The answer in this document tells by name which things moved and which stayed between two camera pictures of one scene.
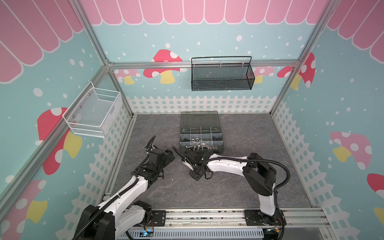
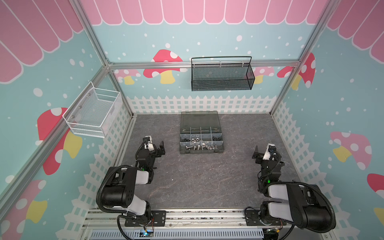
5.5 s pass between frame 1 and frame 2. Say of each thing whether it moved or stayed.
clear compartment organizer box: stayed
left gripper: moved
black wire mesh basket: stayed
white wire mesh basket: stayed
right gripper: moved
